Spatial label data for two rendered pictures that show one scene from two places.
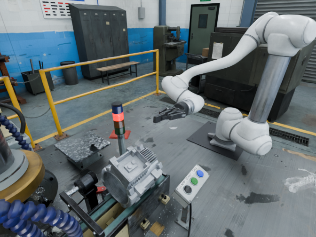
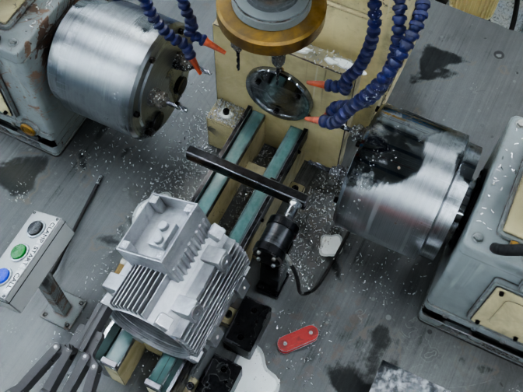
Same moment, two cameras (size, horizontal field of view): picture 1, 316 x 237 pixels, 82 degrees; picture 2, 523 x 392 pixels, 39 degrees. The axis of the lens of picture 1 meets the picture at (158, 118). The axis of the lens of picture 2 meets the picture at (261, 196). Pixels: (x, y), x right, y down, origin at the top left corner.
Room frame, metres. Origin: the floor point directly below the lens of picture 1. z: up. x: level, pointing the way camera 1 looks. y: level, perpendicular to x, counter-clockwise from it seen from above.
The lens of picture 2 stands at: (1.09, 0.14, 2.22)
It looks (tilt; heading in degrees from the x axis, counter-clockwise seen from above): 62 degrees down; 166
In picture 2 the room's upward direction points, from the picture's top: 2 degrees clockwise
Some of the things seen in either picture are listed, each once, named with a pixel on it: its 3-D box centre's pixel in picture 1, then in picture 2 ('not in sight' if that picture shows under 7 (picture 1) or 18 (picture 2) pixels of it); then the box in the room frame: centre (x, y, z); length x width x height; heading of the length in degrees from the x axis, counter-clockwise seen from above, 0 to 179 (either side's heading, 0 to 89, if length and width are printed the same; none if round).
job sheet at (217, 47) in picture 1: (217, 51); not in sight; (3.79, -1.17, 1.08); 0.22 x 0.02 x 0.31; 41
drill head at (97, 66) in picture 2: not in sight; (103, 57); (0.09, 0.04, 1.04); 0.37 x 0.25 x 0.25; 52
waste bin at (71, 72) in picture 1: (69, 73); not in sight; (5.13, 2.48, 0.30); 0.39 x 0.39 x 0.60
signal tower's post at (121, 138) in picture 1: (120, 135); not in sight; (0.92, 0.23, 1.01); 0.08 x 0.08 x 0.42; 52
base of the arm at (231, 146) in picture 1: (222, 138); not in sight; (1.15, -0.49, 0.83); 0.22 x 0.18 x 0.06; 58
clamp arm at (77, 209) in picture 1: (80, 212); (246, 177); (0.41, 0.28, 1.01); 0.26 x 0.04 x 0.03; 52
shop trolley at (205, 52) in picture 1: (203, 71); not in sight; (4.55, -1.12, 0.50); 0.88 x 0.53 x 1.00; 124
